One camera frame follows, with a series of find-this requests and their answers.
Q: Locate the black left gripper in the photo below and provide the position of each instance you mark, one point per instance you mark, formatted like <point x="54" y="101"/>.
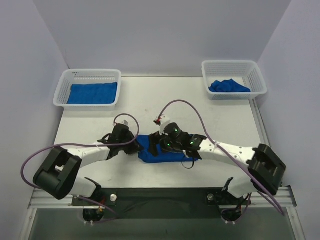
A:
<point x="129" y="144"/>

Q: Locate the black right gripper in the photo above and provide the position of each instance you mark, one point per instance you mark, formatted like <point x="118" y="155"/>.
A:
<point x="155" y="143"/>

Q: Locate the blue towel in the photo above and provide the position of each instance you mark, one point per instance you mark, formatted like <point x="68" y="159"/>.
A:
<point x="169" y="157"/>
<point x="93" y="94"/>

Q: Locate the blue towels pile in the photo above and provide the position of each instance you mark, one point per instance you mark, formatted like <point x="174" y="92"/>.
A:
<point x="228" y="86"/>

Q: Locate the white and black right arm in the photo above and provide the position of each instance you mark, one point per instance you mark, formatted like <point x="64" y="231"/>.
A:
<point x="264" y="170"/>

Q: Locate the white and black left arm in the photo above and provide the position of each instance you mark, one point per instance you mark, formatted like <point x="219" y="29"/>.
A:
<point x="58" y="174"/>

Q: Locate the white basket with towels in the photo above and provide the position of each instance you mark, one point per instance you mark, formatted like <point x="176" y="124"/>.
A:
<point x="244" y="72"/>

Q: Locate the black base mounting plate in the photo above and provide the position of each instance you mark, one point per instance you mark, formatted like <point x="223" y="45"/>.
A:
<point x="171" y="203"/>

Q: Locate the empty white plastic basket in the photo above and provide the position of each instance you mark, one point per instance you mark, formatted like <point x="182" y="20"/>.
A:
<point x="73" y="77"/>

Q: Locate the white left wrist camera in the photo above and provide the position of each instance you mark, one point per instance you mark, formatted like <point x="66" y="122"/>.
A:
<point x="125" y="122"/>

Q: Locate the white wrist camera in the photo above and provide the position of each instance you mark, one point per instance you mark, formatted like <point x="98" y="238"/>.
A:
<point x="125" y="122"/>
<point x="162" y="121"/>

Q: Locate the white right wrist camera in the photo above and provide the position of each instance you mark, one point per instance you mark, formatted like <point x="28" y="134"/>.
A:
<point x="162" y="121"/>

